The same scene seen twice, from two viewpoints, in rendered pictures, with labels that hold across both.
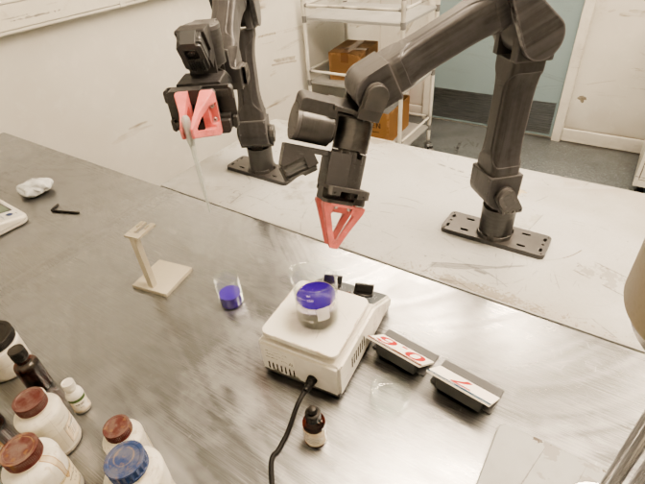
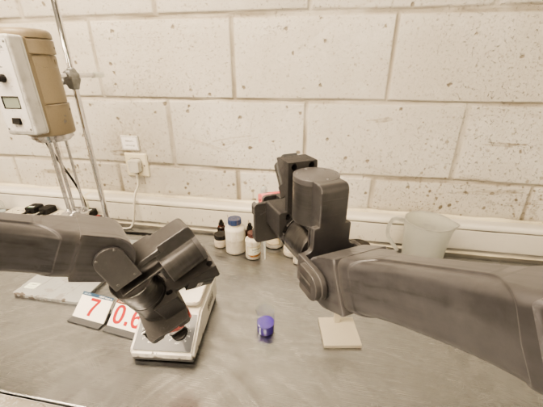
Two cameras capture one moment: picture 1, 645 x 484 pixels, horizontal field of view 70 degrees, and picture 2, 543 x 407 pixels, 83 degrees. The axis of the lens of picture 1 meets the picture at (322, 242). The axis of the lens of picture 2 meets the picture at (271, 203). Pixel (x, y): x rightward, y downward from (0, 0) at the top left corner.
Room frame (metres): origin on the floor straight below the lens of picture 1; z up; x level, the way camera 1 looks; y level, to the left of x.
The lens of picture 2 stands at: (1.06, -0.05, 1.44)
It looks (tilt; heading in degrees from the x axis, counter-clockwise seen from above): 24 degrees down; 154
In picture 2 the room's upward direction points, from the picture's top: straight up
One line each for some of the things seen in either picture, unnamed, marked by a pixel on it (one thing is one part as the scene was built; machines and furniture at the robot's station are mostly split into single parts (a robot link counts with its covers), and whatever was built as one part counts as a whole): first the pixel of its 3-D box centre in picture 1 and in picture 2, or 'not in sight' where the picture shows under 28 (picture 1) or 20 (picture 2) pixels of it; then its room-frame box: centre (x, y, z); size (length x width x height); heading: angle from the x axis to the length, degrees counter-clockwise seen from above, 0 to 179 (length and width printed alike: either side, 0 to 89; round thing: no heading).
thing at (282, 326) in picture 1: (316, 316); (180, 284); (0.46, 0.02, 0.98); 0.12 x 0.12 x 0.01; 60
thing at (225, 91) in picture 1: (205, 102); (290, 224); (0.71, 0.16, 1.22); 0.10 x 0.07 x 0.07; 86
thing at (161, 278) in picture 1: (154, 253); (341, 310); (0.68, 0.31, 0.96); 0.08 x 0.08 x 0.13; 64
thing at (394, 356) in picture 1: (402, 347); (126, 318); (0.45, -0.11, 0.92); 0.09 x 0.06 x 0.04; 47
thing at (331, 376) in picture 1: (326, 325); (178, 308); (0.49, 0.01, 0.94); 0.22 x 0.13 x 0.08; 150
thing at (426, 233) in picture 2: not in sight; (418, 242); (0.57, 0.68, 0.97); 0.18 x 0.13 x 0.15; 41
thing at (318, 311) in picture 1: (314, 297); not in sight; (0.46, 0.02, 1.03); 0.07 x 0.06 x 0.08; 59
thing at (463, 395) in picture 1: (465, 381); (90, 309); (0.38, -0.18, 0.92); 0.09 x 0.06 x 0.04; 47
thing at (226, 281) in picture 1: (228, 289); (265, 320); (0.60, 0.17, 0.93); 0.04 x 0.04 x 0.06
